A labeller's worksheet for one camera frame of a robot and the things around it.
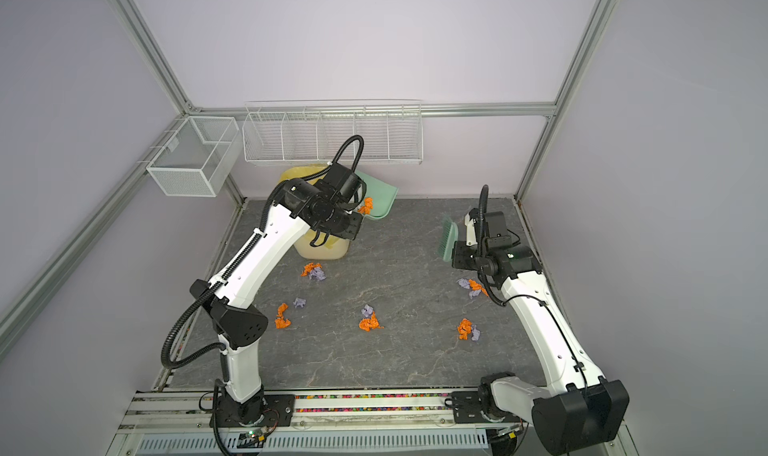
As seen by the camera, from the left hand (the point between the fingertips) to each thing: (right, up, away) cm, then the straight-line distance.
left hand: (352, 232), depth 75 cm
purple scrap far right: (+36, -20, +18) cm, 45 cm away
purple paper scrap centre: (+2, -24, +14) cm, 28 cm away
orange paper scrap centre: (+4, -27, +12) cm, 30 cm away
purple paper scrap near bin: (-14, -14, +21) cm, 29 cm away
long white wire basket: (-19, +33, +23) cm, 45 cm away
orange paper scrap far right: (+37, -18, +18) cm, 45 cm away
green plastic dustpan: (+8, +10, +8) cm, 15 cm away
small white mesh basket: (-56, +25, +24) cm, 66 cm away
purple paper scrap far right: (+33, -17, +20) cm, 42 cm away
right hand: (+28, -6, +2) cm, 29 cm away
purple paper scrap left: (-19, -22, +16) cm, 33 cm away
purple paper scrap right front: (+34, -29, +9) cm, 46 cm away
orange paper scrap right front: (+31, -28, +11) cm, 43 cm away
